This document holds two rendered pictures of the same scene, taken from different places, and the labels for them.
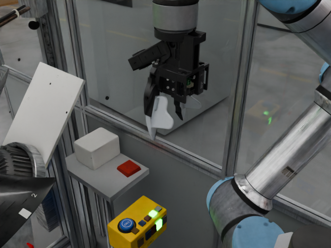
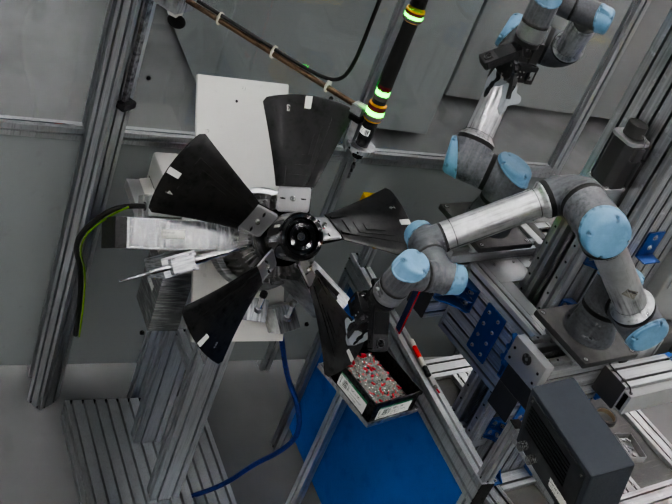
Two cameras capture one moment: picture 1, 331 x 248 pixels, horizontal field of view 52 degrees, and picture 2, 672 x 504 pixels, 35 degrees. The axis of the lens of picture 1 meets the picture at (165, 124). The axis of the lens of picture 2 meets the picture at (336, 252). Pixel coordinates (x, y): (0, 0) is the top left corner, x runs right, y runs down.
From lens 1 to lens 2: 277 cm
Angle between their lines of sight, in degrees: 61
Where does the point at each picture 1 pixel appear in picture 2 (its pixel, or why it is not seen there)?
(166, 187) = not seen: hidden behind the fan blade
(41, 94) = (228, 119)
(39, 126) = (250, 161)
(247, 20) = not seen: outside the picture
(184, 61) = (533, 59)
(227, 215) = (483, 161)
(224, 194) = (470, 148)
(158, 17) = (536, 38)
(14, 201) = (386, 219)
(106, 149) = not seen: hidden behind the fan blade
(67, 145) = (97, 204)
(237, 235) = (510, 167)
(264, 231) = (513, 158)
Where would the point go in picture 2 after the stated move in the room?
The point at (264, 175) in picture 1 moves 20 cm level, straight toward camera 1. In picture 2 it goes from (492, 122) to (540, 160)
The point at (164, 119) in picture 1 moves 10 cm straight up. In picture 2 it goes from (515, 98) to (531, 66)
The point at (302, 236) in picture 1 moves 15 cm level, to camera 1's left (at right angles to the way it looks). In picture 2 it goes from (634, 122) to (620, 139)
